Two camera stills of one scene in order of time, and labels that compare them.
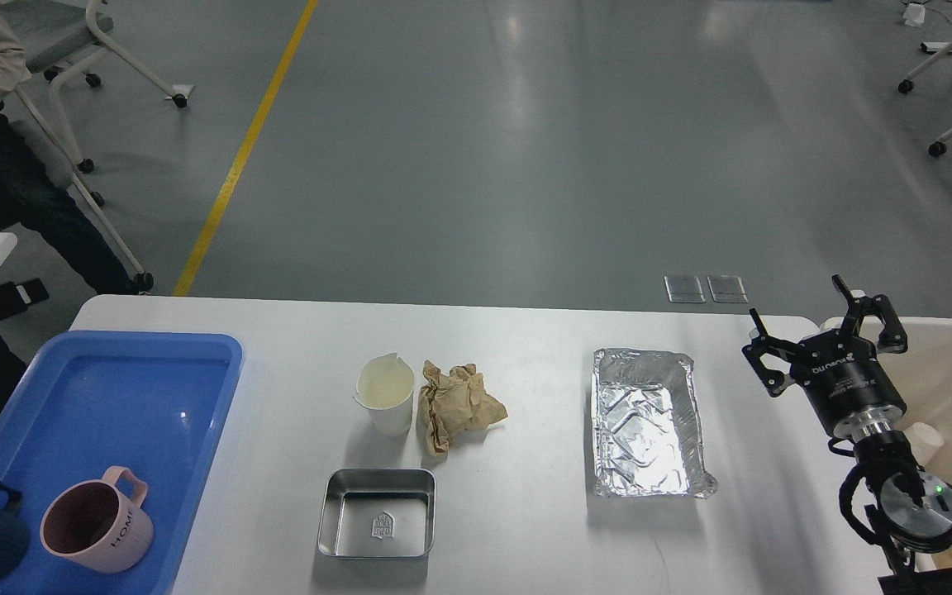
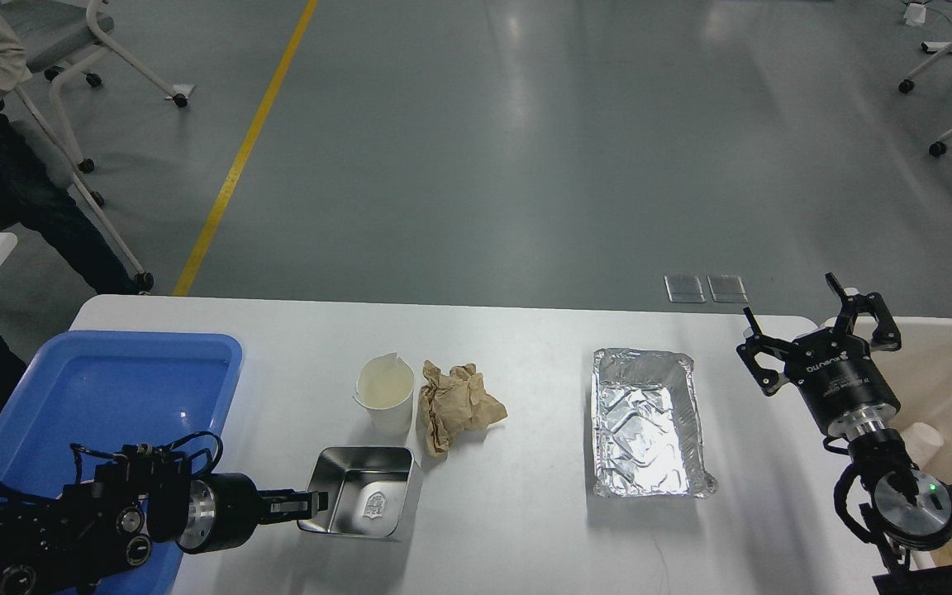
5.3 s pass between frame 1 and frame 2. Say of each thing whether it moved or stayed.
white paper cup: stayed
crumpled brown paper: stayed
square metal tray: moved
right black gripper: stayed
